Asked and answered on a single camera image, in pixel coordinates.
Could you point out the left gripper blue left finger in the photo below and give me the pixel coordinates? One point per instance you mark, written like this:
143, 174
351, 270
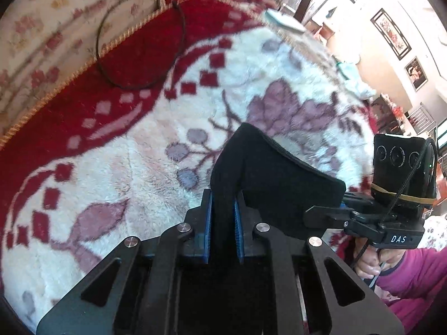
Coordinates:
175, 295

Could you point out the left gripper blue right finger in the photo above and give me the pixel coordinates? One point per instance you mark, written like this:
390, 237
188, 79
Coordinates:
267, 273

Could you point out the black knit pants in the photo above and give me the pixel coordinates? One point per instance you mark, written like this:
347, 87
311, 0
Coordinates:
280, 186

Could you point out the pink sleeve forearm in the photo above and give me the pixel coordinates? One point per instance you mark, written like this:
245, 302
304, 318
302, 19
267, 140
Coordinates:
418, 282

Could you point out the right hand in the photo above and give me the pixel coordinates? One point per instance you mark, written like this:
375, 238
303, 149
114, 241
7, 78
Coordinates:
374, 262

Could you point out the red white floral fleece blanket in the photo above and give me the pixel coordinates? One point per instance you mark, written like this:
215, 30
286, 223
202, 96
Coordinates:
127, 144

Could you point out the pink floral quilt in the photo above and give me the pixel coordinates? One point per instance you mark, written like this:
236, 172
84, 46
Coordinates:
43, 42

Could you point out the black tracking camera box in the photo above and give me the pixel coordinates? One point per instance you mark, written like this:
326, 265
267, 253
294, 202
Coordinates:
404, 164

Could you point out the framed wall picture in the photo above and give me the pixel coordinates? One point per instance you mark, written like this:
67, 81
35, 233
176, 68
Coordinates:
416, 74
391, 33

